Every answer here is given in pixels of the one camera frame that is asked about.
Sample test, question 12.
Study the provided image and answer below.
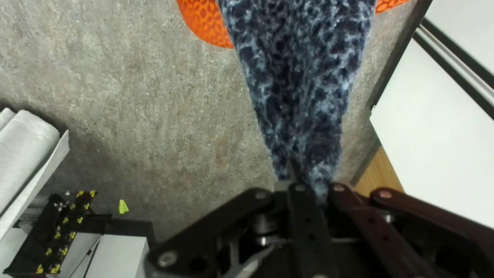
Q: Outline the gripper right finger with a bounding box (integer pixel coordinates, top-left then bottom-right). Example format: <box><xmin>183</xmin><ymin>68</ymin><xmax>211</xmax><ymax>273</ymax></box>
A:
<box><xmin>327</xmin><ymin>183</ymin><xmax>494</xmax><ymax>278</ymax></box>

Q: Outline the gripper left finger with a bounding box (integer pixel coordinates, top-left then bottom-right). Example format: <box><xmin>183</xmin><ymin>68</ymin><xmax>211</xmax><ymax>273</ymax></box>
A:
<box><xmin>145</xmin><ymin>158</ymin><xmax>329</xmax><ymax>278</ymax></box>

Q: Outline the blue and black fuzzy cloth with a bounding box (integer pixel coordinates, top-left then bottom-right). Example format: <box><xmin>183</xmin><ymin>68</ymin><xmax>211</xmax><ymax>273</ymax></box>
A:
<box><xmin>216</xmin><ymin>0</ymin><xmax>377</xmax><ymax>201</ymax></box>

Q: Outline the light wooden board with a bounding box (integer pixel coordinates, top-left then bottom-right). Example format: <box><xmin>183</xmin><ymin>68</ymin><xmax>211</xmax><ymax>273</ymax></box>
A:
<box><xmin>354</xmin><ymin>147</ymin><xmax>405</xmax><ymax>198</ymax></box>

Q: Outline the roll of white sheet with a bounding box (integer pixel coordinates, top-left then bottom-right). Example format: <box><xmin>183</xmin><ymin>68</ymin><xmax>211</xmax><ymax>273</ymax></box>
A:
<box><xmin>0</xmin><ymin>108</ymin><xmax>70</xmax><ymax>241</ymax></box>

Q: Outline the white panel with dark frame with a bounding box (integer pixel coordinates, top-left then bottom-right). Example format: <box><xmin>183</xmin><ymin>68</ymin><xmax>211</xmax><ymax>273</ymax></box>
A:
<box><xmin>349</xmin><ymin>0</ymin><xmax>494</xmax><ymax>229</ymax></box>

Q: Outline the white cabinet with black frame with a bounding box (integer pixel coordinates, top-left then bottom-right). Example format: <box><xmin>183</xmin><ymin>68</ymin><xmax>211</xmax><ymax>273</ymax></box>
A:
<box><xmin>0</xmin><ymin>219</ymin><xmax>156</xmax><ymax>278</ymax></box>

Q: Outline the black bracket with yellow marks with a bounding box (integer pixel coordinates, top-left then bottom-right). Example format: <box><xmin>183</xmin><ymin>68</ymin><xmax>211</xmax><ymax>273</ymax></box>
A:
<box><xmin>3</xmin><ymin>190</ymin><xmax>112</xmax><ymax>275</ymax></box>

